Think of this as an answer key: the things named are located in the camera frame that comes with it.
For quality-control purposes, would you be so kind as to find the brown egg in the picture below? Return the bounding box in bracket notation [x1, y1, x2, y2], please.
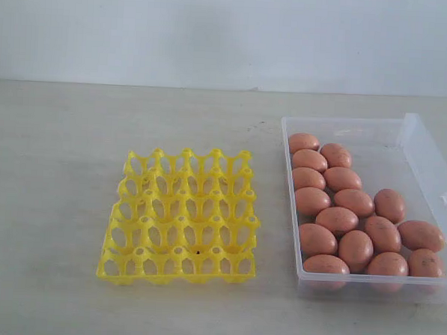
[315, 206, 359, 238]
[398, 220, 446, 253]
[407, 248, 445, 278]
[288, 133, 320, 154]
[338, 230, 374, 274]
[295, 187, 331, 217]
[299, 223, 338, 257]
[367, 252, 409, 277]
[364, 216, 402, 254]
[374, 188, 406, 225]
[334, 189, 374, 218]
[303, 254, 350, 274]

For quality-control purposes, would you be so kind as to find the clear plastic container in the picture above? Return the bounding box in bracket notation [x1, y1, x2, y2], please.
[281, 113, 447, 305]

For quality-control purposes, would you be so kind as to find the brown egg packed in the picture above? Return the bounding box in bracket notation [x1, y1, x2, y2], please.
[323, 166, 363, 192]
[291, 167, 326, 190]
[291, 149, 328, 172]
[320, 143, 353, 169]

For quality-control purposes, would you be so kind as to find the yellow plastic egg tray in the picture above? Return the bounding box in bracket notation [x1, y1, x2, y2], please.
[96, 148, 261, 286]

